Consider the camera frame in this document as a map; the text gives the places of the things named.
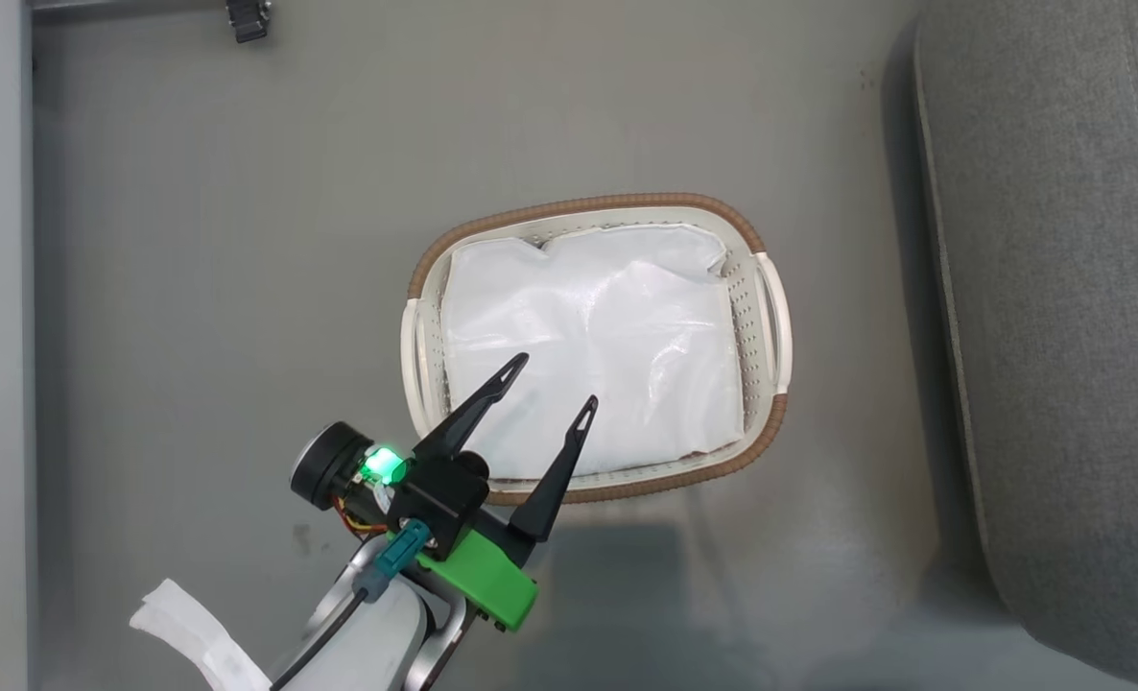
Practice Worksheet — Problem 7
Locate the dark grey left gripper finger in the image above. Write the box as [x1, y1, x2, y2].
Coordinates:
[413, 352, 531, 464]
[509, 395, 600, 544]

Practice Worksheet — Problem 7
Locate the black and green left gripper body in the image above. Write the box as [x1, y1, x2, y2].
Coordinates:
[387, 450, 539, 633]

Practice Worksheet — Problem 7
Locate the grey fabric sofa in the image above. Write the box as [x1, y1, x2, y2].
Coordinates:
[914, 0, 1138, 688]

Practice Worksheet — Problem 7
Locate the white liner cloth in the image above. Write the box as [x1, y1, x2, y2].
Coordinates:
[440, 224, 747, 482]

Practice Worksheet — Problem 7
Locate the white woven-rim laundry basket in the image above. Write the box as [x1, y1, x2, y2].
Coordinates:
[401, 194, 794, 507]

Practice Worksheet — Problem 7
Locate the white fabric strip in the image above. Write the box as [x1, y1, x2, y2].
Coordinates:
[130, 578, 273, 691]

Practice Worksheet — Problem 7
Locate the black caster foot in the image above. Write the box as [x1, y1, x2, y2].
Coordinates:
[225, 0, 272, 45]

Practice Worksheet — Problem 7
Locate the black cable with teal connector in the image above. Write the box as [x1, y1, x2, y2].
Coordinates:
[269, 518, 434, 691]

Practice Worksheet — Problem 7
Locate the aluminium frame profile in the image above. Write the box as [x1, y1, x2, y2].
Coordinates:
[30, 0, 226, 13]

